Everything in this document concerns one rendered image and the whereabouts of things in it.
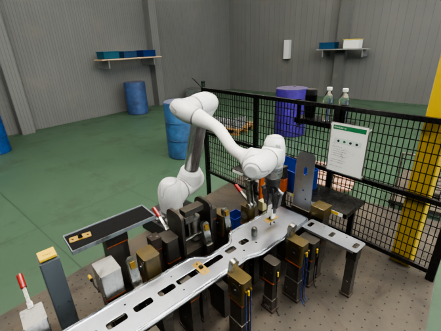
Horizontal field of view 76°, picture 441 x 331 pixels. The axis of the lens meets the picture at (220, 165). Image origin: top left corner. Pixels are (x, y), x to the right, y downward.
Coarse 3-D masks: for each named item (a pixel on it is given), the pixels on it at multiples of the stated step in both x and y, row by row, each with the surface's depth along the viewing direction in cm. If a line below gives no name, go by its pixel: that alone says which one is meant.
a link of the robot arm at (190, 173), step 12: (192, 96) 160; (204, 96) 163; (204, 108) 161; (216, 108) 172; (192, 132) 176; (204, 132) 177; (192, 144) 181; (192, 156) 186; (180, 168) 198; (192, 168) 191; (192, 180) 194; (192, 192) 199
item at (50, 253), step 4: (48, 248) 114; (52, 248) 113; (40, 252) 111; (44, 252) 111; (48, 252) 111; (52, 252) 111; (40, 256) 109; (44, 256) 109; (48, 256) 109; (52, 256) 110; (40, 260) 107; (44, 260) 108
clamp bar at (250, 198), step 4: (244, 180) 156; (248, 180) 154; (252, 180) 151; (248, 184) 153; (252, 184) 152; (248, 188) 154; (252, 188) 156; (248, 192) 154; (252, 192) 156; (248, 196) 155; (252, 196) 157; (248, 200) 156; (252, 200) 158
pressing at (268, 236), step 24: (264, 216) 158; (288, 216) 158; (240, 240) 140; (264, 240) 139; (216, 264) 125; (240, 264) 126; (144, 288) 114; (192, 288) 113; (96, 312) 104; (120, 312) 104; (144, 312) 103; (168, 312) 104
